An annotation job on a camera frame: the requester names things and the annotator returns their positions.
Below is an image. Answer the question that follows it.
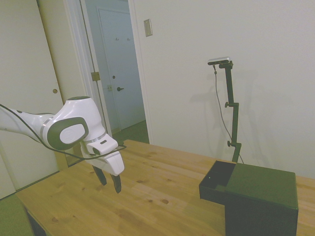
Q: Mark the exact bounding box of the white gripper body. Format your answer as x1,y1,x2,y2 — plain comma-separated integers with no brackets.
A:
80,145,125,177

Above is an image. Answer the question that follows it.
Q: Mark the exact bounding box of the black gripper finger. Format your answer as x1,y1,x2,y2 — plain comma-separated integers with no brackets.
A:
109,173,123,195
92,165,107,186

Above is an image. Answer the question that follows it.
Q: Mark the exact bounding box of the black open drawer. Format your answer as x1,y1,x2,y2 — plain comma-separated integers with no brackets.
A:
198,160,237,205

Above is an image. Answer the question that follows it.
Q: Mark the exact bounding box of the black drawer cabinet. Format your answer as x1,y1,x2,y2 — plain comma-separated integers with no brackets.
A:
223,163,299,236

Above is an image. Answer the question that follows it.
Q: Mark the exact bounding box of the white open door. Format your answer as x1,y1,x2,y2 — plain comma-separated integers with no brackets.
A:
0,0,99,200

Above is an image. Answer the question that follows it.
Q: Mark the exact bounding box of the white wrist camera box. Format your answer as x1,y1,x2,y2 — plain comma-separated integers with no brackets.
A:
85,135,120,156

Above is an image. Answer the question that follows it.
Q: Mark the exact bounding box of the white door with lever handle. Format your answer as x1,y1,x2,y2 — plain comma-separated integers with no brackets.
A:
97,7,146,131

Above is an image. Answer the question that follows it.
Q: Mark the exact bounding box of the black articulated camera stand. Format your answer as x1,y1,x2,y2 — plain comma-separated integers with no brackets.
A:
218,61,242,163

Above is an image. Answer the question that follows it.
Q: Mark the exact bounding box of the silver camera on stand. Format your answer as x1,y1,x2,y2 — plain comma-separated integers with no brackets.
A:
207,57,232,66

